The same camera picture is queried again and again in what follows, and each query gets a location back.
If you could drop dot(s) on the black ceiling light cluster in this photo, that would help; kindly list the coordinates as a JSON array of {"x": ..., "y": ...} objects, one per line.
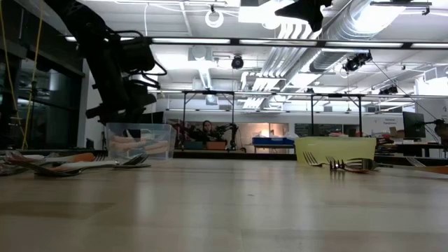
[{"x": 388, "y": 90}]

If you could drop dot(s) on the black background robot arm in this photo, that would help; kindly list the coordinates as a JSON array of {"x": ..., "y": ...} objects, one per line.
[
  {"x": 185, "y": 131},
  {"x": 234, "y": 134}
]

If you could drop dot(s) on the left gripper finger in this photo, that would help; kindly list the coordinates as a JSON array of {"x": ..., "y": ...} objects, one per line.
[{"x": 132, "y": 130}]

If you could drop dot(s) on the blue storage bin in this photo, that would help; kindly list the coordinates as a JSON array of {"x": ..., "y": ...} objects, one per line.
[{"x": 273, "y": 141}]

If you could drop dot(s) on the person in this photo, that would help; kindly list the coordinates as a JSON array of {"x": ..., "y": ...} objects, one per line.
[
  {"x": 207, "y": 126},
  {"x": 442, "y": 131}
]

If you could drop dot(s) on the orange box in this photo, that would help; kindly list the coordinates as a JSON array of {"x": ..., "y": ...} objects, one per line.
[{"x": 215, "y": 145}]

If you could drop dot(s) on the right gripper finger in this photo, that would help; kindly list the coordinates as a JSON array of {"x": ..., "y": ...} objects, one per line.
[{"x": 297, "y": 10}]

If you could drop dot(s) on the black background station frame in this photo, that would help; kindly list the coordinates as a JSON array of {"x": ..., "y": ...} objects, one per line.
[
  {"x": 184, "y": 115},
  {"x": 312, "y": 115}
]

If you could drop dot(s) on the black overhead light bar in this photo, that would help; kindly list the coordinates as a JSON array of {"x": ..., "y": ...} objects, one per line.
[{"x": 234, "y": 41}]

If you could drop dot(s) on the silver ventilation duct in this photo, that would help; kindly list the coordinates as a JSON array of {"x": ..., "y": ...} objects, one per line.
[{"x": 350, "y": 31}]

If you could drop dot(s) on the black background desk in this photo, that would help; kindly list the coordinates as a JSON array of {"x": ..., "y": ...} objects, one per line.
[{"x": 413, "y": 145}]

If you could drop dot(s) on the teal box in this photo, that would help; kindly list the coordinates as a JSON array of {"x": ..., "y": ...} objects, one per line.
[{"x": 194, "y": 145}]

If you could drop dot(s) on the black computer monitor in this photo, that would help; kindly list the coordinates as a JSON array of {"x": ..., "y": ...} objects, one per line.
[
  {"x": 158, "y": 117},
  {"x": 413, "y": 124}
]

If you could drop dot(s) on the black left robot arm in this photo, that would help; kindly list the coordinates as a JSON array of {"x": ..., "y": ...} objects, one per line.
[{"x": 87, "y": 42}]

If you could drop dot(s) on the black tripod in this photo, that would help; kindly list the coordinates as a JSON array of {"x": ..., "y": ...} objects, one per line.
[{"x": 33, "y": 105}]

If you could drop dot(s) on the silver metal fork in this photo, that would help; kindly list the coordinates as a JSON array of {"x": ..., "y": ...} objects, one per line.
[{"x": 362, "y": 164}]

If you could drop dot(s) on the clear plastic bin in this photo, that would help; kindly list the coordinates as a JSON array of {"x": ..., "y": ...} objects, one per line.
[{"x": 164, "y": 133}]

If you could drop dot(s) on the black ceiling spotlight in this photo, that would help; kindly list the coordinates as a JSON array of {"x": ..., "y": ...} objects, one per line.
[
  {"x": 237, "y": 63},
  {"x": 351, "y": 65}
]

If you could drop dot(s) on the yellow plastic bin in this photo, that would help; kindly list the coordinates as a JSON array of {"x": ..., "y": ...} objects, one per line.
[{"x": 336, "y": 147}]

